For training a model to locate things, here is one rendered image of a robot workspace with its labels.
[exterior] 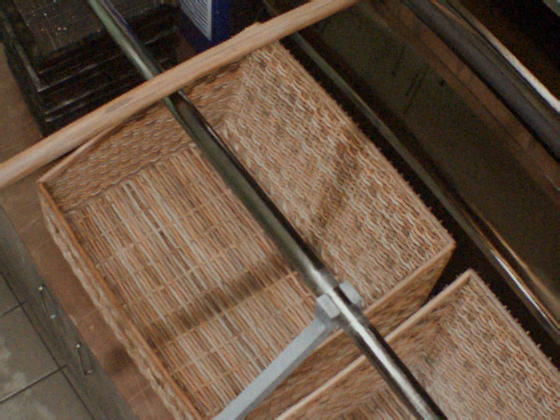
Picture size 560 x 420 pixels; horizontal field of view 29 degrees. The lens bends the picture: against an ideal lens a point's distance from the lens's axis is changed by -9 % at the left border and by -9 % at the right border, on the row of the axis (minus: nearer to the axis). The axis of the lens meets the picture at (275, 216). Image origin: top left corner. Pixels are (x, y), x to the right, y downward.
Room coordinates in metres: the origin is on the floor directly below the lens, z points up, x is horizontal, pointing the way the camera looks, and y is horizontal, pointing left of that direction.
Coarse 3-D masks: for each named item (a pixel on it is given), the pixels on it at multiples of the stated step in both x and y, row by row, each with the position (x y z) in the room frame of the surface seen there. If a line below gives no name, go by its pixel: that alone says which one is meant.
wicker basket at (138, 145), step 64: (256, 64) 1.31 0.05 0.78; (128, 128) 1.18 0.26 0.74; (256, 128) 1.26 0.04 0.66; (320, 128) 1.17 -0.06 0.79; (64, 192) 1.09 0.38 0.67; (128, 192) 1.15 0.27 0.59; (192, 192) 1.16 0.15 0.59; (320, 192) 1.11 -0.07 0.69; (384, 192) 1.04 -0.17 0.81; (64, 256) 1.01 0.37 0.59; (128, 256) 1.02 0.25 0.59; (192, 256) 1.03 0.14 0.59; (256, 256) 1.04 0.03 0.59; (320, 256) 1.05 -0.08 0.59; (384, 256) 0.98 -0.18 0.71; (448, 256) 0.91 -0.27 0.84; (128, 320) 0.82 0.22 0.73; (192, 320) 0.90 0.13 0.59; (256, 320) 0.91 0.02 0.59; (384, 320) 0.85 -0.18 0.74; (192, 384) 0.78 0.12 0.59; (320, 384) 0.78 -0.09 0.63
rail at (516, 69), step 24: (432, 0) 0.89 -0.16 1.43; (456, 0) 0.89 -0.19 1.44; (456, 24) 0.86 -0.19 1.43; (480, 24) 0.85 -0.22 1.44; (480, 48) 0.83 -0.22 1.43; (504, 48) 0.82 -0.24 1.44; (504, 72) 0.79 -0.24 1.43; (528, 72) 0.79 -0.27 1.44; (528, 96) 0.76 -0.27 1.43; (552, 96) 0.76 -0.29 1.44; (552, 120) 0.73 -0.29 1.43
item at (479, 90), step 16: (384, 0) 1.15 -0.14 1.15; (400, 0) 1.13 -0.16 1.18; (400, 16) 1.12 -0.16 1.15; (416, 16) 1.10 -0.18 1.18; (416, 32) 1.10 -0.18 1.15; (432, 32) 1.07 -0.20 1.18; (432, 48) 1.07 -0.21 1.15; (448, 48) 1.04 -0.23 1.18; (448, 64) 1.04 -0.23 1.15; (464, 64) 1.02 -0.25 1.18; (464, 80) 1.01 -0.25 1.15; (480, 80) 0.99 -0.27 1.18; (480, 96) 0.98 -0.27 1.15; (496, 96) 0.96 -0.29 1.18; (496, 112) 0.96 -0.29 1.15; (512, 112) 0.94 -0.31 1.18; (512, 128) 0.93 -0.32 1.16; (528, 128) 0.91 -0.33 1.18; (528, 144) 0.90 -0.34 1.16; (544, 144) 0.89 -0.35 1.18; (544, 160) 0.88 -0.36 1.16
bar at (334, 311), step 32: (96, 0) 1.10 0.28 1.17; (128, 32) 1.04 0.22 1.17; (160, 64) 0.98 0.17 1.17; (192, 128) 0.87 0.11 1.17; (224, 160) 0.82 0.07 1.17; (256, 192) 0.78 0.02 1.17; (288, 224) 0.74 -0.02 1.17; (288, 256) 0.70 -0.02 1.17; (320, 288) 0.66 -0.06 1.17; (352, 288) 0.66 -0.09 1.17; (320, 320) 0.63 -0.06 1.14; (352, 320) 0.62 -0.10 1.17; (288, 352) 0.61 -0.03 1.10; (384, 352) 0.58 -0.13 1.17; (256, 384) 0.58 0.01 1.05; (416, 384) 0.54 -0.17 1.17; (224, 416) 0.55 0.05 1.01; (416, 416) 0.50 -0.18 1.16
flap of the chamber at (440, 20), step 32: (416, 0) 0.91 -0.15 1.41; (480, 0) 0.92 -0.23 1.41; (512, 0) 0.94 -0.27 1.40; (448, 32) 0.86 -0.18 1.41; (512, 32) 0.88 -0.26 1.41; (544, 32) 0.89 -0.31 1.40; (480, 64) 0.82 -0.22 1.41; (544, 64) 0.83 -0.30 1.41; (512, 96) 0.77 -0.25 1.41; (544, 128) 0.73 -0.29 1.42
